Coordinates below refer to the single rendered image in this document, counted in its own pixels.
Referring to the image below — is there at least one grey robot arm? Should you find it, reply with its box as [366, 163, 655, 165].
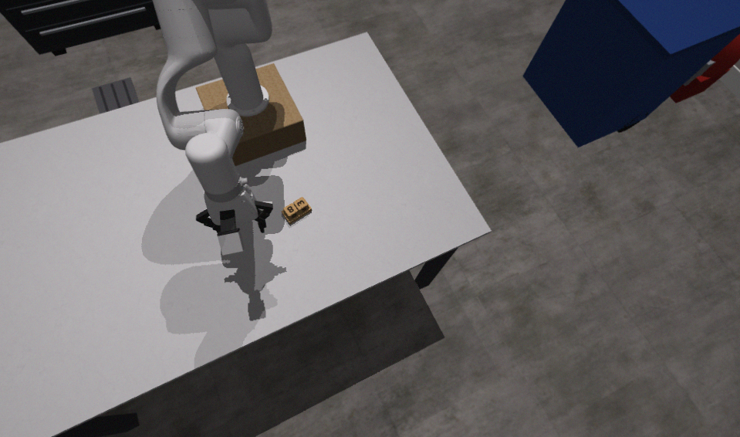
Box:
[153, 0, 272, 255]

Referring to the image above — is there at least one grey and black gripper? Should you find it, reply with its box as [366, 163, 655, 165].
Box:
[196, 185, 273, 233]

